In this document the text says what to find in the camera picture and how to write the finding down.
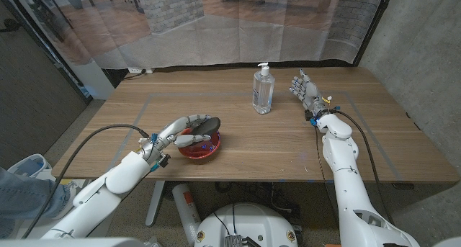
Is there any grey finned metal module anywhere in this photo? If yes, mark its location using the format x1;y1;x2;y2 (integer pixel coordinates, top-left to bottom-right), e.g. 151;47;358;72
225;234;262;247

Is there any white roll with orange label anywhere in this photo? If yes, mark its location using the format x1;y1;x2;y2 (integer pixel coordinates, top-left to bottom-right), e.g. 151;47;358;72
171;183;202;244

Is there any black backdrop frame pole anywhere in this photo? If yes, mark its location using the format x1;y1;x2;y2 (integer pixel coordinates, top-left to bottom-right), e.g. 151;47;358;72
5;0;93;104
354;0;395;66

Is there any person's leg in jeans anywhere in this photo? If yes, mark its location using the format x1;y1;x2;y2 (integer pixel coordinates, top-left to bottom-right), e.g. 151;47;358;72
0;166;71;237

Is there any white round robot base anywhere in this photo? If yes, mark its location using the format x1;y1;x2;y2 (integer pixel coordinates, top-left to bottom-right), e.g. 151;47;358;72
194;202;299;247

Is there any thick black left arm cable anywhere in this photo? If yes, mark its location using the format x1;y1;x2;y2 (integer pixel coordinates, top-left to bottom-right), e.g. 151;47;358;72
21;123;151;240

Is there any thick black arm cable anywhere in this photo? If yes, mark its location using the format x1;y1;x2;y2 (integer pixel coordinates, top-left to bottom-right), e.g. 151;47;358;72
21;123;151;240
333;109;397;226

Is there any white power strip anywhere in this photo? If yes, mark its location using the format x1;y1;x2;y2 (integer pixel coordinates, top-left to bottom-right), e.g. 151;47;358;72
127;66;156;74

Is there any black glasses case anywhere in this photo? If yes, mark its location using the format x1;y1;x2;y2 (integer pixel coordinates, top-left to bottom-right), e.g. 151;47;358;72
189;117;222;137

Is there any clear hand sanitizer pump bottle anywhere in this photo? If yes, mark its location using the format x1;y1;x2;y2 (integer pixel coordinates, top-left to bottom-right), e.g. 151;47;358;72
251;62;276;115

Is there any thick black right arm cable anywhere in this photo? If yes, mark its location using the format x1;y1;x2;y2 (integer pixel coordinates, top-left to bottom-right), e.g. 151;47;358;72
333;109;397;226

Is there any white plastic bin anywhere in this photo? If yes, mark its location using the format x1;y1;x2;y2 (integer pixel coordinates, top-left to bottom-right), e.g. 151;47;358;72
5;153;55;181

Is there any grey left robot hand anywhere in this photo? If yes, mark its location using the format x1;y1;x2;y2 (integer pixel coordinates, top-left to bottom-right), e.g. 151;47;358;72
138;113;214;167

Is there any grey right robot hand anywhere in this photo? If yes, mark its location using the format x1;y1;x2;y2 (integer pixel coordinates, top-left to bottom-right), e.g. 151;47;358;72
288;68;332;122

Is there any red bowl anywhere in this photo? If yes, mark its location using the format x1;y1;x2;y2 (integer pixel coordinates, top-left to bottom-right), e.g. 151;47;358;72
178;127;222;160

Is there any printed room backdrop sheet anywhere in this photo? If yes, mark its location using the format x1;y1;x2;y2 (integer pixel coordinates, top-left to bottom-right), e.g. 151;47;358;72
6;0;388;70

